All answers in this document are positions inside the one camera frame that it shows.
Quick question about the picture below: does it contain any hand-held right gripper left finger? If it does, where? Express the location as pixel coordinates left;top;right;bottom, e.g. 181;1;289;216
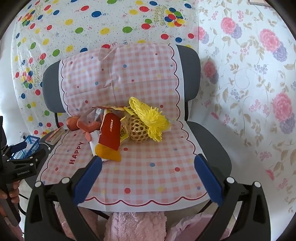
24;156;102;241

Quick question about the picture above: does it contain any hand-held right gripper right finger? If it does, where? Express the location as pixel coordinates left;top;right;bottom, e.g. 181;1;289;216
194;153;271;241

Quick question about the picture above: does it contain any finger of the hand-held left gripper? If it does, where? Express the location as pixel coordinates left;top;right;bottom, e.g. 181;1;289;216
9;149;47;165

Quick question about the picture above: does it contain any blue plastic basket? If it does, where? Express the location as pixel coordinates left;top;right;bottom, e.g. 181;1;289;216
9;136;41;160

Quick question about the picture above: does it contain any person's left hand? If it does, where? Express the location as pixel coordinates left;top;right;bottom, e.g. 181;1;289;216
0;181;21;200

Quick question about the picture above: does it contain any orange yellow packet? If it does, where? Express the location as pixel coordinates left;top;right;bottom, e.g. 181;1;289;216
95;143;122;162

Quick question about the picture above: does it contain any stack of booklets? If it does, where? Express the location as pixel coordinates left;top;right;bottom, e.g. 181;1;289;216
45;127;66;145

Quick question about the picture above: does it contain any red snack packet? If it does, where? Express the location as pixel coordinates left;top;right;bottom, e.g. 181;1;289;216
98;113;122;151

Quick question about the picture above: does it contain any pink plastic bag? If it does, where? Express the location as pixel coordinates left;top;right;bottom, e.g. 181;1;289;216
166;212;232;241

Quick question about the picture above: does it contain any orange knitted cloth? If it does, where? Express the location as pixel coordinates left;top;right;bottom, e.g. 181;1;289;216
77;109;103;142

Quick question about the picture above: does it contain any orange round fruit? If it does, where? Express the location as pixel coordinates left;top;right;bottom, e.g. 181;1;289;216
66;116;80;132

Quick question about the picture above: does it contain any small yellow packet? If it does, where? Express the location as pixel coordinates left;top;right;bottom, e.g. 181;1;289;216
119;116;130;143

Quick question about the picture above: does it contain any pink fluffy blanket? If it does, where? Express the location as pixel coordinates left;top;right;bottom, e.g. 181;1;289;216
54;202;168;241

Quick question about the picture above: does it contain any woven bamboo basket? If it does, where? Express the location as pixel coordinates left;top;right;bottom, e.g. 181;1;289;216
128;115;149;143

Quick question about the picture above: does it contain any white foam block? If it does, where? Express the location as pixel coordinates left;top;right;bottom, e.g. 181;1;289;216
162;120;173;134

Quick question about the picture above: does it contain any clear plastic bag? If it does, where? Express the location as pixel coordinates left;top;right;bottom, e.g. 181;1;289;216
91;105;130;116

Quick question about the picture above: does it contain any yellow foam fruit net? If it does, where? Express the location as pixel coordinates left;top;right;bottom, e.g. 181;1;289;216
128;97;172;143

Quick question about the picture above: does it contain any floral printed sheet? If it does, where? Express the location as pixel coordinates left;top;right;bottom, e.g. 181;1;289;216
185;0;296;223

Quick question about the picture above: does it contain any grey office chair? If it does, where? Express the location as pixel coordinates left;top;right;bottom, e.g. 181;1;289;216
42;44;233;223

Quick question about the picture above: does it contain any pink checked dotted cloth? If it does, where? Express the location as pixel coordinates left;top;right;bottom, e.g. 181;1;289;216
39;43;210;208

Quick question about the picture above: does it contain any balloon printed plastic sheet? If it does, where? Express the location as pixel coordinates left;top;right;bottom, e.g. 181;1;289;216
9;0;200;139

